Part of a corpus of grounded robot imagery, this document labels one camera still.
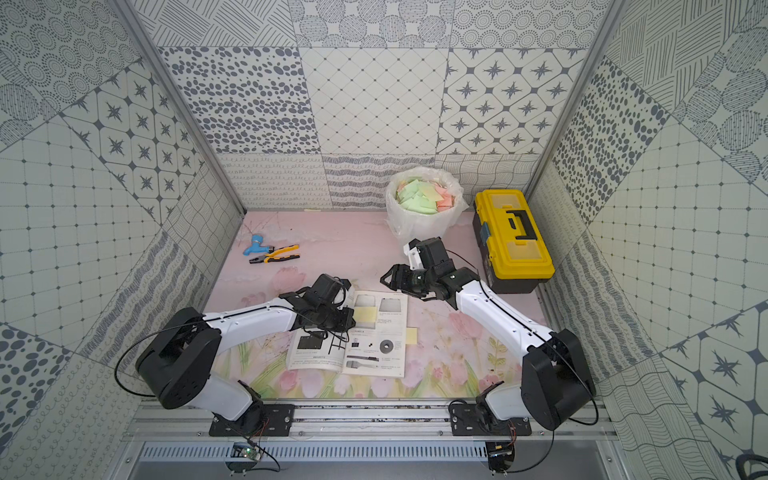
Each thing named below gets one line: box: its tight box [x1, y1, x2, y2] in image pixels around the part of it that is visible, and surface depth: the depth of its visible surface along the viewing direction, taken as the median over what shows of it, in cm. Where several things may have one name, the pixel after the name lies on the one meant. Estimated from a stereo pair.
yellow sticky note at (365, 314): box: [354, 307, 377, 323], surface depth 92 cm
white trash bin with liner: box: [385, 166, 469, 246], surface depth 90 cm
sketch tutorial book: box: [286, 292, 408, 378], surface depth 85 cm
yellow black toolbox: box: [472, 189, 556, 295], surface depth 92 cm
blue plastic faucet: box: [243, 234, 275, 256], surface depth 110 cm
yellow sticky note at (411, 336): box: [406, 328, 418, 345], surface depth 88 cm
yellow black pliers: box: [249, 244, 301, 264], surface depth 108 cm
